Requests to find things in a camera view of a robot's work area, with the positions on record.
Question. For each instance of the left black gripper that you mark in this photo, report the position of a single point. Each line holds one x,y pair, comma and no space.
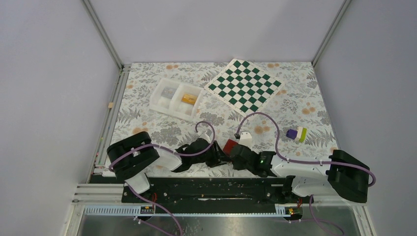
219,158

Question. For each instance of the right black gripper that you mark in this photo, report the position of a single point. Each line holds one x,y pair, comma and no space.
237,166

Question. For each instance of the red leather card holder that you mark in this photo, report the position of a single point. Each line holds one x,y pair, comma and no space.
228,146

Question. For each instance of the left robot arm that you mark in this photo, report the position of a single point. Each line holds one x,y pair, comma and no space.
129,157

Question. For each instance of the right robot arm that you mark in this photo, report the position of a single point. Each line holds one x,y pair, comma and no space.
340,174

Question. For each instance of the orange card box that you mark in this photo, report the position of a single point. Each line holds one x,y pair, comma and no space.
189,99

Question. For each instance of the purple white green block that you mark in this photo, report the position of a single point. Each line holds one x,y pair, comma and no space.
298,134

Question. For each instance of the white plastic divided tray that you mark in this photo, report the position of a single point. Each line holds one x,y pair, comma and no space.
174,107

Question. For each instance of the green white chessboard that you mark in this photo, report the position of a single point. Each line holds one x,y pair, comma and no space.
244,87

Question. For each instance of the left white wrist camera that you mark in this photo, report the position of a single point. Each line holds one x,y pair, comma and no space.
207,135

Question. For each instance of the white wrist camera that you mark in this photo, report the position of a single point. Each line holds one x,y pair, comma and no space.
245,139
207,135

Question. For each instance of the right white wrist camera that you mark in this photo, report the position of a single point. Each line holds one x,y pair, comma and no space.
245,139

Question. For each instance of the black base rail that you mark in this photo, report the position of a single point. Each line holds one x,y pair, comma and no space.
222,195

